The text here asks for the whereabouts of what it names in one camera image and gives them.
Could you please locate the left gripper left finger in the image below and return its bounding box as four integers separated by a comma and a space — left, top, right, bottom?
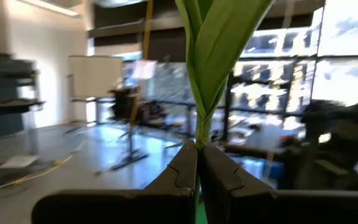
31, 139, 198, 224

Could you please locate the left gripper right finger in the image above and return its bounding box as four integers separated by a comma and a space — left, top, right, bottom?
199, 142, 358, 224

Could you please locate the black artificial tulip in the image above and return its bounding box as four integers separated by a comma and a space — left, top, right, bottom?
175, 0, 275, 224

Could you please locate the black equipment rack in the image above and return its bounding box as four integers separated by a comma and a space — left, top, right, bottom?
109, 86, 142, 122

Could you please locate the white whiteboard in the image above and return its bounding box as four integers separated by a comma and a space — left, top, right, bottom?
68, 55, 124, 101

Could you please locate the black cabinet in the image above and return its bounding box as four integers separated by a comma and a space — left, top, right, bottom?
0, 37, 47, 147

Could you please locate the yellow hanging cable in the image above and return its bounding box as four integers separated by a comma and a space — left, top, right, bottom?
128, 0, 154, 128

